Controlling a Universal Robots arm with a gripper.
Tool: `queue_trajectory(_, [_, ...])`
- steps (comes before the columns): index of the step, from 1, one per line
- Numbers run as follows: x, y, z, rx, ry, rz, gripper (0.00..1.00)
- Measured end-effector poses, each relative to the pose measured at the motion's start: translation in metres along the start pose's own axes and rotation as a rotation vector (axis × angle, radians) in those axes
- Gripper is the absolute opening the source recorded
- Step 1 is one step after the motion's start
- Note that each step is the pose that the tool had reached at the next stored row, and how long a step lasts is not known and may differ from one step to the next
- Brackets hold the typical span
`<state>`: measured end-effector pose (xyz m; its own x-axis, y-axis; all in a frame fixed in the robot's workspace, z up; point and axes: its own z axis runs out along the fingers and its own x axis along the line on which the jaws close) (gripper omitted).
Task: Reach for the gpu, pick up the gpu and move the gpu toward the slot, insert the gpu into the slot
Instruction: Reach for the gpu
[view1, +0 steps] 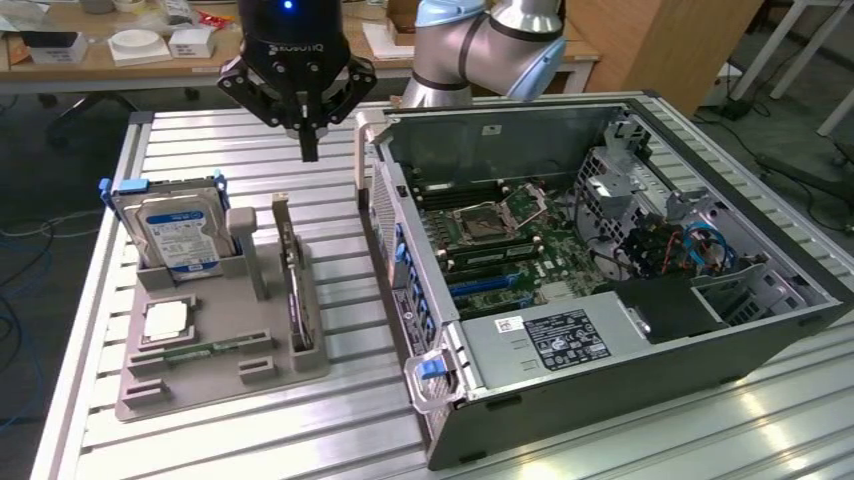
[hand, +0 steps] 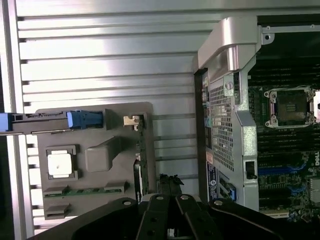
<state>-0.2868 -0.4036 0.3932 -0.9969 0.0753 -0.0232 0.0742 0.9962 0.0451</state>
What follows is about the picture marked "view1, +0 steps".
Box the hard disk with blue caddy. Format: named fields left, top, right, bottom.
left=96, top=169, right=236, bottom=280

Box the white labelled box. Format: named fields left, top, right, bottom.
left=167, top=27, right=218, bottom=59

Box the wooden desk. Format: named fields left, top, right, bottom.
left=0, top=0, right=602, bottom=97

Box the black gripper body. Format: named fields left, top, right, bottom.
left=236, top=0, right=354, bottom=99

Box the blue wire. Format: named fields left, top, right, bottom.
left=685, top=221, right=737, bottom=275

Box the CPU socket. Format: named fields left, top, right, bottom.
left=453, top=203, right=514, bottom=246

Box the green motherboard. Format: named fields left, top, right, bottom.
left=413, top=175, right=617, bottom=321

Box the black plastic shroud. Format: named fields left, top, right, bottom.
left=610, top=277, right=730, bottom=345

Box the black open PC case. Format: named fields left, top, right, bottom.
left=352, top=102, right=844, bottom=472

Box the red packet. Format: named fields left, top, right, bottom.
left=196, top=11, right=238, bottom=32

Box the white paper stack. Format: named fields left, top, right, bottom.
left=362, top=21, right=419, bottom=62

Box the grey parts rack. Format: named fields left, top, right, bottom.
left=112, top=206, right=334, bottom=424

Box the black chair base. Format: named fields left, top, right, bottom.
left=753, top=149, right=854, bottom=202

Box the black graphics card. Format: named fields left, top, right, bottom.
left=270, top=192, right=319, bottom=352

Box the wooden cabinet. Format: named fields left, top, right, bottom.
left=566, top=0, right=766, bottom=116

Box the silver disk bay bracket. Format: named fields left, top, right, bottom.
left=690, top=262, right=810, bottom=327

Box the blue expansion slot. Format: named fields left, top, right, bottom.
left=447, top=273, right=530, bottom=298

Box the blue floor cable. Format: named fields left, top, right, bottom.
left=0, top=233, right=56, bottom=432

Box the metal socket cover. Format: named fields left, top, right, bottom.
left=499, top=182, right=553, bottom=221

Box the red wire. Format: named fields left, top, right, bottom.
left=665, top=225, right=690, bottom=275

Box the blue case latch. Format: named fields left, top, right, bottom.
left=414, top=351, right=447, bottom=384

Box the white round moulded block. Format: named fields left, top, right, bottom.
left=107, top=28, right=175, bottom=68

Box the metal disk bay cage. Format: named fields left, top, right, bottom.
left=573, top=147, right=677, bottom=237

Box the white box black lid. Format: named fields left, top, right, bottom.
left=18, top=30, right=91, bottom=66

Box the grey power supply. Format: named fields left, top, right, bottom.
left=459, top=292, right=653, bottom=391

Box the silver CPU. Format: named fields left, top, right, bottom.
left=142, top=302, right=191, bottom=342

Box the white table frame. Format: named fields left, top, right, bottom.
left=726, top=0, right=854, bottom=137

